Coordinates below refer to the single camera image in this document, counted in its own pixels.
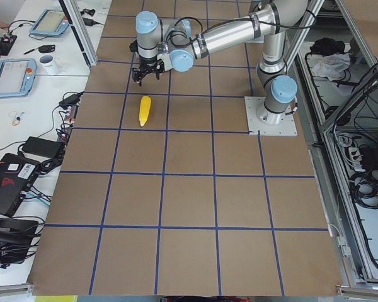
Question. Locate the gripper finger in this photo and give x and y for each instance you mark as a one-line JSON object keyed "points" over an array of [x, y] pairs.
{"points": [[137, 75], [158, 68]]}

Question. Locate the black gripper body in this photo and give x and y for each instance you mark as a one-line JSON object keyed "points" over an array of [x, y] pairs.
{"points": [[147, 63]]}

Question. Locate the yellow corn cob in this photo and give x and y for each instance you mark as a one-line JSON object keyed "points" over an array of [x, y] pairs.
{"points": [[144, 110]]}

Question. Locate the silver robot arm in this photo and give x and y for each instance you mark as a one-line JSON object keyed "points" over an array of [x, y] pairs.
{"points": [[162, 45]]}

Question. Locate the white mug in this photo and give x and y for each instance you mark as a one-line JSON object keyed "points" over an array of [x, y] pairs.
{"points": [[51, 65]]}

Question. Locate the far blue teach pendant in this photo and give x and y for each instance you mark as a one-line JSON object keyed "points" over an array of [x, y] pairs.
{"points": [[51, 23]]}

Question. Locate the blue teach pendant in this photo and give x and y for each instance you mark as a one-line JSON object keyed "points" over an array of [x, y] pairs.
{"points": [[16, 77], [51, 23]]}

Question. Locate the black power adapter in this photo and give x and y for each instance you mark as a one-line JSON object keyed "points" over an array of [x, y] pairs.
{"points": [[42, 147]]}

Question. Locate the near blue teach pendant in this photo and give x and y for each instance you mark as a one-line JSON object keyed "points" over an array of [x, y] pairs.
{"points": [[16, 77]]}

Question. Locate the black laptop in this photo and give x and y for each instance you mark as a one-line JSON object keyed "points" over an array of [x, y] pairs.
{"points": [[17, 175]]}

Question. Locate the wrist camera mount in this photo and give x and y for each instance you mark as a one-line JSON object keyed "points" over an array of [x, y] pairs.
{"points": [[134, 47]]}

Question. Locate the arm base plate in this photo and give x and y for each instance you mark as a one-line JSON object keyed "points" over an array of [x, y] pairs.
{"points": [[264, 123]]}

